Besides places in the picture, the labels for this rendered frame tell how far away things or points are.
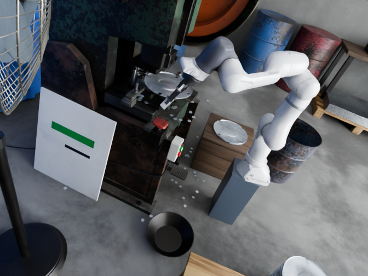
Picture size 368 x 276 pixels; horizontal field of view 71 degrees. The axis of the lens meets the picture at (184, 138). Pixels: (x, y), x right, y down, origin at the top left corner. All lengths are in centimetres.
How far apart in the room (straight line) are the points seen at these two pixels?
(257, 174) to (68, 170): 120
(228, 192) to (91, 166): 88
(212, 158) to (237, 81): 114
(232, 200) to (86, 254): 93
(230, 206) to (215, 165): 42
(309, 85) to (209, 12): 80
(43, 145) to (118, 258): 85
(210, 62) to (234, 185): 90
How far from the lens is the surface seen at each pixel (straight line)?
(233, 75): 99
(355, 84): 505
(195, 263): 135
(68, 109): 163
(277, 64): 113
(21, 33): 67
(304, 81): 125
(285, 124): 140
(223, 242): 186
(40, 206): 183
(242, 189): 167
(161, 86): 149
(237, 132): 212
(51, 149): 184
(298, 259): 169
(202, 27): 173
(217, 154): 201
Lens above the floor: 150
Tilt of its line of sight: 38 degrees down
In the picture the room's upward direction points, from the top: 20 degrees clockwise
